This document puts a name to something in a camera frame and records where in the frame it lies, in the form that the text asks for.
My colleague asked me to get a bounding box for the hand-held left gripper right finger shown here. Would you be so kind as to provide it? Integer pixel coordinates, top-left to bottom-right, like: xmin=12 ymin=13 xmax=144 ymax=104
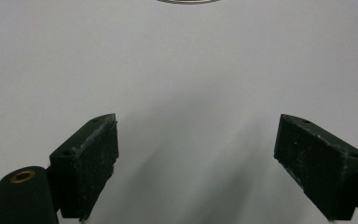
xmin=273 ymin=113 xmax=358 ymax=222

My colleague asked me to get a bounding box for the round metal rim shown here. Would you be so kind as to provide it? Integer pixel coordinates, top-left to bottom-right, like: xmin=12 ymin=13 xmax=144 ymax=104
xmin=156 ymin=0 xmax=222 ymax=6

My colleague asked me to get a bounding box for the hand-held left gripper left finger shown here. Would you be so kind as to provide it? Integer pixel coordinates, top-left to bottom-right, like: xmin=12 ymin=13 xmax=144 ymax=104
xmin=48 ymin=113 xmax=119 ymax=222

